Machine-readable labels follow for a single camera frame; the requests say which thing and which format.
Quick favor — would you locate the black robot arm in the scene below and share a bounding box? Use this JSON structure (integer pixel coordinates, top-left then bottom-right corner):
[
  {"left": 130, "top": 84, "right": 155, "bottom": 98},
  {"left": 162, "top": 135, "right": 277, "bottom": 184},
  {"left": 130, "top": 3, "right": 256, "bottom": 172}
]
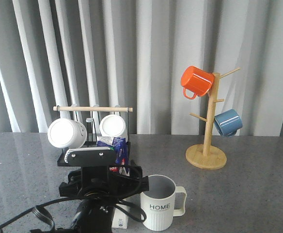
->
[{"left": 32, "top": 147, "right": 149, "bottom": 233}]

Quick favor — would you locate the grey white curtain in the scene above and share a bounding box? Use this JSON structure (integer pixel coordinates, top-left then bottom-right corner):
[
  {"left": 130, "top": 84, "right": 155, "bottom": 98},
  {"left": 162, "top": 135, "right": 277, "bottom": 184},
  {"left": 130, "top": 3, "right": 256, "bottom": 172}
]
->
[{"left": 0, "top": 0, "right": 283, "bottom": 136}]

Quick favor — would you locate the orange mug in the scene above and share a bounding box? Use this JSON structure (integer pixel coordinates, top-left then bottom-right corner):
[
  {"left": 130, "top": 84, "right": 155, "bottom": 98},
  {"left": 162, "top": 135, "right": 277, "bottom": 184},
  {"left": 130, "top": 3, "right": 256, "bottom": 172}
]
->
[{"left": 181, "top": 66, "right": 215, "bottom": 100}]

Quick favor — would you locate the cream HOME mug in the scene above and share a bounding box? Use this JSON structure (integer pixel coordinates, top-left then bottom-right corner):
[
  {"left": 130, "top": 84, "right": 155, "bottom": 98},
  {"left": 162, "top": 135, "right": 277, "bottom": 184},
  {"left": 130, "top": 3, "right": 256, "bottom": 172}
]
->
[{"left": 140, "top": 174, "right": 187, "bottom": 232}]

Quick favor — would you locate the blue mug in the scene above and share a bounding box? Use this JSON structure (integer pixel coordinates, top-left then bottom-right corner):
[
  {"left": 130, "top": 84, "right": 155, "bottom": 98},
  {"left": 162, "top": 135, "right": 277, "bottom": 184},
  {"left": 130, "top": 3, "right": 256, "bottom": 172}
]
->
[{"left": 214, "top": 109, "right": 243, "bottom": 137}]

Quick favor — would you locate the white ribbed mug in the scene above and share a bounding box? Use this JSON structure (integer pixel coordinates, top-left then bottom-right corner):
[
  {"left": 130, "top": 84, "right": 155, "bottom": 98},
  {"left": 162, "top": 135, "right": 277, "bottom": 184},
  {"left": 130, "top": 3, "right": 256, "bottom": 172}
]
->
[{"left": 99, "top": 114, "right": 128, "bottom": 139}]

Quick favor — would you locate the black cable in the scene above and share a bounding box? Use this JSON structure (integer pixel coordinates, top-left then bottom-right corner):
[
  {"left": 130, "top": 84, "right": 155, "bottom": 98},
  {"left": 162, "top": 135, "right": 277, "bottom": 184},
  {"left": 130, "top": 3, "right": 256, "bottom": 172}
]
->
[{"left": 0, "top": 179, "right": 147, "bottom": 233}]

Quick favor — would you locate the black wire mug rack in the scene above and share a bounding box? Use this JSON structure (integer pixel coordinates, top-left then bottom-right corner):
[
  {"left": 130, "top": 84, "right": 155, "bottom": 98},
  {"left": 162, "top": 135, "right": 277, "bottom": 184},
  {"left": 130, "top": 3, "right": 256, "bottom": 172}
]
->
[{"left": 53, "top": 104, "right": 134, "bottom": 156}]

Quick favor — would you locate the wooden mug tree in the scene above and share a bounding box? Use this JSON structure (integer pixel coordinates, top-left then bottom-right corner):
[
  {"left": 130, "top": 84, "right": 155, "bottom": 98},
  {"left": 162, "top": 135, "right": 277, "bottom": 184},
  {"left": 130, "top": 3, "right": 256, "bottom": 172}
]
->
[{"left": 186, "top": 67, "right": 240, "bottom": 170}]

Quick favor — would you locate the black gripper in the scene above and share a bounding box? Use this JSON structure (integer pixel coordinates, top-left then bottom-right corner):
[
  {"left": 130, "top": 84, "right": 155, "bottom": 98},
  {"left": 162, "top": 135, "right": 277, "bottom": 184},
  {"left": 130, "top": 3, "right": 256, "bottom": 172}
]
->
[{"left": 59, "top": 147, "right": 149, "bottom": 199}]

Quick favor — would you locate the Pascual whole milk carton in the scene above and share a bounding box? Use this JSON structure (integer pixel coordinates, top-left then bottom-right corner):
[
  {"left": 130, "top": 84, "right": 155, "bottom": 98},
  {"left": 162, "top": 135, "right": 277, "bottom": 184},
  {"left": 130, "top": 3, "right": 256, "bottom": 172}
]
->
[{"left": 96, "top": 136, "right": 129, "bottom": 229}]

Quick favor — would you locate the white round mug dark handle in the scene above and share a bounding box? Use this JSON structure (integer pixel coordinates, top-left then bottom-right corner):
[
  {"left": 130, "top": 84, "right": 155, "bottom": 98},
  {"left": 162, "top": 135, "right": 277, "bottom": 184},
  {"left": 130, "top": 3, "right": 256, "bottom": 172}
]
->
[{"left": 47, "top": 118, "right": 87, "bottom": 149}]

